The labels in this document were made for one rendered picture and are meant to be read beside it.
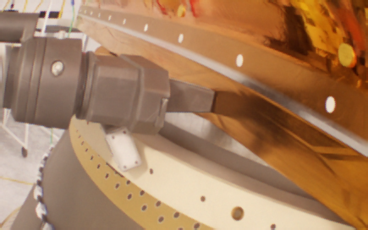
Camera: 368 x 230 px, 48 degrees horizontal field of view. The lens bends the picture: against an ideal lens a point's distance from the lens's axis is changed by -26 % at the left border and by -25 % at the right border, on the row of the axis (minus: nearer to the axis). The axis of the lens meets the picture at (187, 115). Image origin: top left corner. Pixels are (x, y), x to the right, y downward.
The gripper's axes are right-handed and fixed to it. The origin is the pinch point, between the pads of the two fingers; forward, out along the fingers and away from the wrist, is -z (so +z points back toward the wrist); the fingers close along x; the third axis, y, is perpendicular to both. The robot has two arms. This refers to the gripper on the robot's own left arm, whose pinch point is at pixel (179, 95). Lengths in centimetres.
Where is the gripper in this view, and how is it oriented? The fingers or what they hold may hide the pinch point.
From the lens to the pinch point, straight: 49.5
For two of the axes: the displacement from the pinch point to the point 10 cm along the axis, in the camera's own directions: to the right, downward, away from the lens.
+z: -9.2, -1.2, -3.8
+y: -2.0, 9.6, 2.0
